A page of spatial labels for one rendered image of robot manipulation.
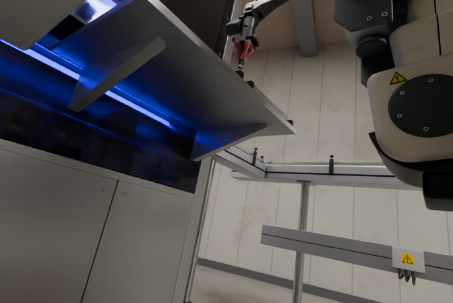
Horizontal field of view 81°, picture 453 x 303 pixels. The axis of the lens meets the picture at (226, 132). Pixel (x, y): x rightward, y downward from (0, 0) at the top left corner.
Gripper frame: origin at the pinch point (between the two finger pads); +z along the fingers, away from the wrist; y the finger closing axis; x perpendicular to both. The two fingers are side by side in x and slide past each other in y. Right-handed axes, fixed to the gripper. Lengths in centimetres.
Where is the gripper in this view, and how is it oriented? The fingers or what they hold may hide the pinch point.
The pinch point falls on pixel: (242, 59)
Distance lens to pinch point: 112.7
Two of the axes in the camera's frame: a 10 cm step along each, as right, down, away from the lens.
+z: -1.9, 9.3, -3.2
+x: -3.6, -3.7, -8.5
